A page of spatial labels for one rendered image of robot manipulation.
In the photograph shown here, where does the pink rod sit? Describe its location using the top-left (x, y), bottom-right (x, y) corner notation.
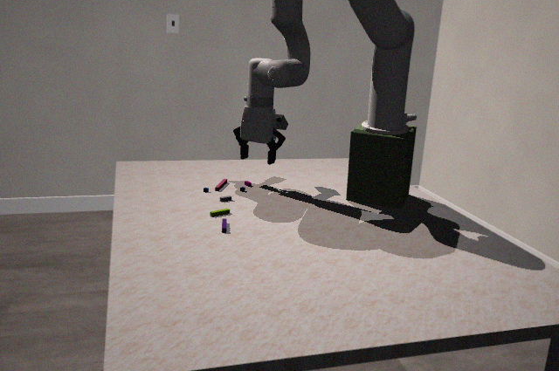
top-left (215, 179), bottom-right (227, 191)

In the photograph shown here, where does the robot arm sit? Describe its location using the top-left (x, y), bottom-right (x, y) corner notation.
top-left (244, 0), bottom-right (417, 135)

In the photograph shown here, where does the lime green rod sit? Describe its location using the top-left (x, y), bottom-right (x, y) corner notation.
top-left (210, 209), bottom-right (230, 216)

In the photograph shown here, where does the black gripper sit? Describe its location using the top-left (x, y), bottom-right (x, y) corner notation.
top-left (233, 106), bottom-right (286, 165)

